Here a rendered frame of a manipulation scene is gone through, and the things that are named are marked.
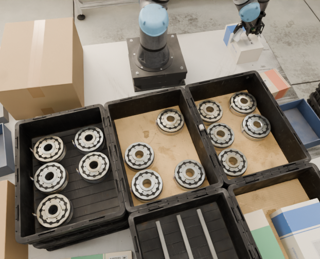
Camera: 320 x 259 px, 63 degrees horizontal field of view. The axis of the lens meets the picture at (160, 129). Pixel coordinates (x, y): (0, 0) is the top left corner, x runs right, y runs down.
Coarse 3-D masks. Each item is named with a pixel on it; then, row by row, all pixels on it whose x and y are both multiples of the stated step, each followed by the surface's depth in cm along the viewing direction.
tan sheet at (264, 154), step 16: (224, 96) 107; (208, 112) 103; (224, 112) 103; (256, 112) 103; (240, 128) 99; (240, 144) 96; (256, 144) 96; (272, 144) 96; (256, 160) 93; (272, 160) 93
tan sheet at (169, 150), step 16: (160, 112) 103; (128, 128) 99; (144, 128) 99; (128, 144) 96; (160, 144) 96; (176, 144) 96; (192, 144) 96; (160, 160) 92; (176, 160) 93; (128, 176) 89; (176, 192) 87
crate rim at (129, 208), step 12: (132, 96) 94; (144, 96) 94; (108, 108) 91; (192, 108) 92; (108, 120) 89; (204, 144) 85; (120, 168) 80; (216, 168) 81; (120, 180) 79; (192, 192) 78; (144, 204) 75; (156, 204) 75
